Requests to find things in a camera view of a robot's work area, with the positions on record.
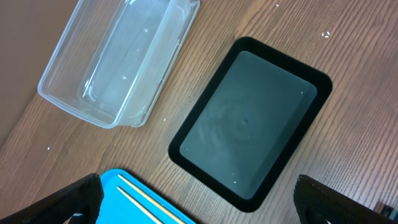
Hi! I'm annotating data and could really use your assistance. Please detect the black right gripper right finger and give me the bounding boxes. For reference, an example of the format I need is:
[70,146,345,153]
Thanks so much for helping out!
[294,174,397,224]

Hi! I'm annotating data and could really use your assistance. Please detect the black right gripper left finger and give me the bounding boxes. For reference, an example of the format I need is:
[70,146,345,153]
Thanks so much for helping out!
[1,173,104,224]

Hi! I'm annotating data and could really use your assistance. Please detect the teal plastic tray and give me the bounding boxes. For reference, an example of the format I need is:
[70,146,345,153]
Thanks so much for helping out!
[96,169,195,224]

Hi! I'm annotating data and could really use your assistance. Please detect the left wooden chopstick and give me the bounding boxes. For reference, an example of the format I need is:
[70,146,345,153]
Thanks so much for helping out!
[116,187,163,224]

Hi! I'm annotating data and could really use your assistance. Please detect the wooden chopstick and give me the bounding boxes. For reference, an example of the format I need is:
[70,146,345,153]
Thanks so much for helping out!
[118,174,184,223]
[116,187,163,224]

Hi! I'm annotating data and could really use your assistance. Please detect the right wooden chopstick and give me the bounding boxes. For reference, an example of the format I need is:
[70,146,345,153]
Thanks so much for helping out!
[118,174,184,223]

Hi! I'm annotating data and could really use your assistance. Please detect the black plastic tray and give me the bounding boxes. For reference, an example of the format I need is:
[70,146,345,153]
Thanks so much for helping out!
[169,37,333,213]

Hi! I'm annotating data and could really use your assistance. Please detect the clear plastic bin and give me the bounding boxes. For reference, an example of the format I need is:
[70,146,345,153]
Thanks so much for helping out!
[37,0,200,129]

